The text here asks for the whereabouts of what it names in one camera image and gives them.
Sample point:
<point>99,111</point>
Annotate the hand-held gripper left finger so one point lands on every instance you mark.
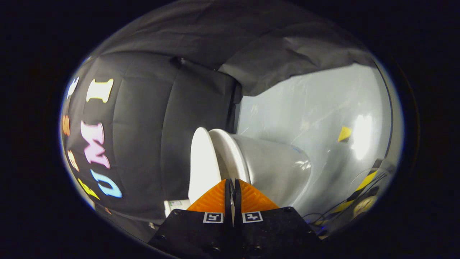
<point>201,233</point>

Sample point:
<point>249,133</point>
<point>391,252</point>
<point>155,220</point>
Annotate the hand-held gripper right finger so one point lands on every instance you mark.
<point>269,233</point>

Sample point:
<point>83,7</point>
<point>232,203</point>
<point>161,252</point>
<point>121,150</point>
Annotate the white toilet seat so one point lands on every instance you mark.
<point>230,154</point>

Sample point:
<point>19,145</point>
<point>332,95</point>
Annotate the black backdrop cloth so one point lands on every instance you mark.
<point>151,126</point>

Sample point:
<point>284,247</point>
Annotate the yellow black striped tape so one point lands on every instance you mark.
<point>364,181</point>

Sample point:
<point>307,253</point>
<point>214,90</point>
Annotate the white paper box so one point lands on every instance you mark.
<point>176,207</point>

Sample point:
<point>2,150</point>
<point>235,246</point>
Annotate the yellow floor tape piece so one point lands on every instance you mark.
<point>344,133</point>

